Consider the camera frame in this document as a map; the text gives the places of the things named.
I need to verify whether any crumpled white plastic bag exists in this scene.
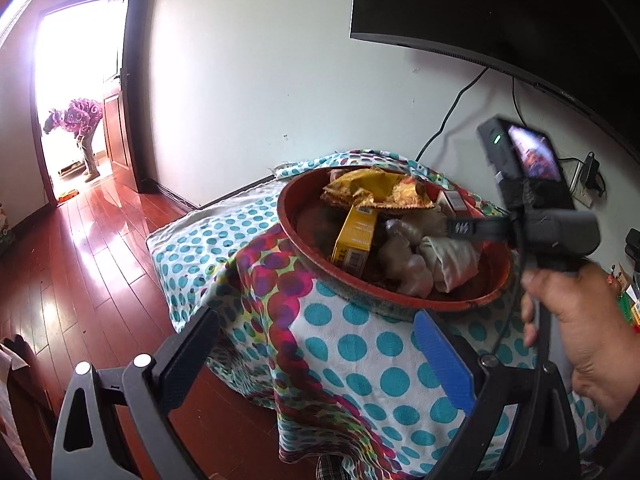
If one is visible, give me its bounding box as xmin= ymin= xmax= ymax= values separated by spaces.
xmin=380 ymin=232 xmax=435 ymax=297

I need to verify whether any small yellow box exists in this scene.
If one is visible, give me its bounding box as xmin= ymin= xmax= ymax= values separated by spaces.
xmin=330 ymin=205 xmax=381 ymax=276

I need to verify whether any white cloth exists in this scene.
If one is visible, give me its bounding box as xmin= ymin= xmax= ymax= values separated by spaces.
xmin=419 ymin=236 xmax=482 ymax=293

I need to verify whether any yellow snack packet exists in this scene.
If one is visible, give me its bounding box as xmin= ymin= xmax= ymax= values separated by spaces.
xmin=322 ymin=167 xmax=438 ymax=211

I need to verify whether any dark furniture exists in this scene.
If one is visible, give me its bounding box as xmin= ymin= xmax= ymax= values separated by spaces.
xmin=0 ymin=335 xmax=57 ymax=480

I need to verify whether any black wall television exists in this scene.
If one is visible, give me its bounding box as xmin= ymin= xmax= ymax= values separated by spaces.
xmin=350 ymin=0 xmax=640 ymax=136

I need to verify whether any teal dotted tablecloth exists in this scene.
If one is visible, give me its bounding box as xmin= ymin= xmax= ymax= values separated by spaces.
xmin=146 ymin=149 xmax=616 ymax=476

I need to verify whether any green yellow packet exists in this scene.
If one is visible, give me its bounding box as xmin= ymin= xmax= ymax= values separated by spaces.
xmin=607 ymin=266 xmax=640 ymax=335

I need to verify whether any round red tray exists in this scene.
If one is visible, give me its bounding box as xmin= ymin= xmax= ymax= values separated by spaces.
xmin=276 ymin=164 xmax=516 ymax=322

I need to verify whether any person's right hand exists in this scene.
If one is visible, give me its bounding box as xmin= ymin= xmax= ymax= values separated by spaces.
xmin=520 ymin=262 xmax=633 ymax=423

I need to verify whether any grey cable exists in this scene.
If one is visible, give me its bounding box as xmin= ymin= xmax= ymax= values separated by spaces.
xmin=415 ymin=66 xmax=488 ymax=161

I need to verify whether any dark wooden door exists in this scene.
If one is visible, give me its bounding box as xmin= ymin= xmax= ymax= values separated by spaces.
xmin=102 ymin=0 xmax=161 ymax=194

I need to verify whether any plaid cloth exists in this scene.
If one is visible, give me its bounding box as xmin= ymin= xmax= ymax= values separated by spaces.
xmin=317 ymin=455 xmax=347 ymax=480

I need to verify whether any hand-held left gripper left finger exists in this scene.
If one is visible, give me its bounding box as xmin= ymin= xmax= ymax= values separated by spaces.
xmin=50 ymin=306 xmax=221 ymax=480

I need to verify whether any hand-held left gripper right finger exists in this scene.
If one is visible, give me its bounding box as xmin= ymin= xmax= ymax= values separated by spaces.
xmin=414 ymin=308 xmax=583 ymax=480

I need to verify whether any person's right forearm dark sleeve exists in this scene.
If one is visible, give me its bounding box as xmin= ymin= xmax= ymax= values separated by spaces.
xmin=590 ymin=407 xmax=640 ymax=480

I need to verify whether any white wall outlet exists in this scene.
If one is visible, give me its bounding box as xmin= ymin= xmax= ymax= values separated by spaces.
xmin=570 ymin=157 xmax=597 ymax=207

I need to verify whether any black charger plug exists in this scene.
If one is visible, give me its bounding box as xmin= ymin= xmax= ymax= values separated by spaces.
xmin=582 ymin=151 xmax=606 ymax=196

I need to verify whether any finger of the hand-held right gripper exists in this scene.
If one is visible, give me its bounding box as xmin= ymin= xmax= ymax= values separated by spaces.
xmin=446 ymin=216 xmax=513 ymax=242

